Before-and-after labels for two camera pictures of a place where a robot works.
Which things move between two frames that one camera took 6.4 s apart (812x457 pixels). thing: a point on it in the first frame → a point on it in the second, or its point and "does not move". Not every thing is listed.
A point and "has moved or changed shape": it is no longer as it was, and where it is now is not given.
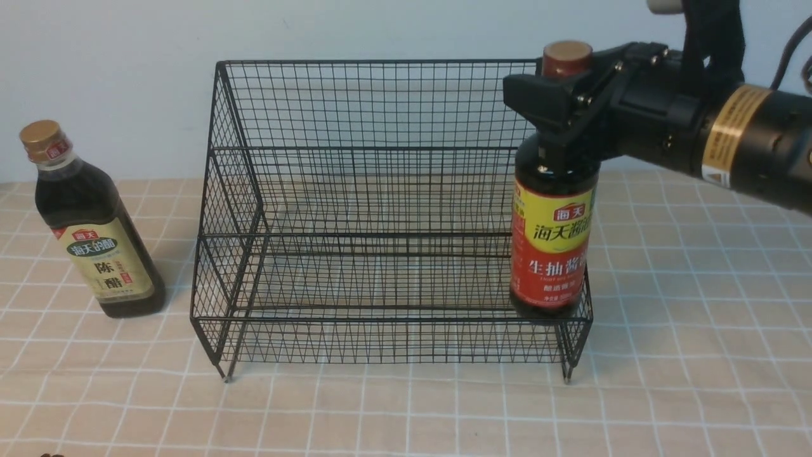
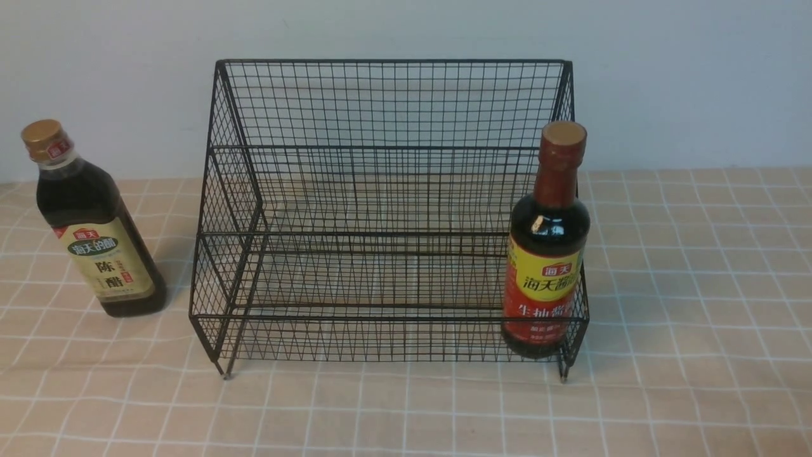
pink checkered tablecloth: [370, 318] does not move
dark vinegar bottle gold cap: [94, 225] does not move
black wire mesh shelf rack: [360, 211] does not move
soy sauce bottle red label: [555, 213] has moved or changed shape
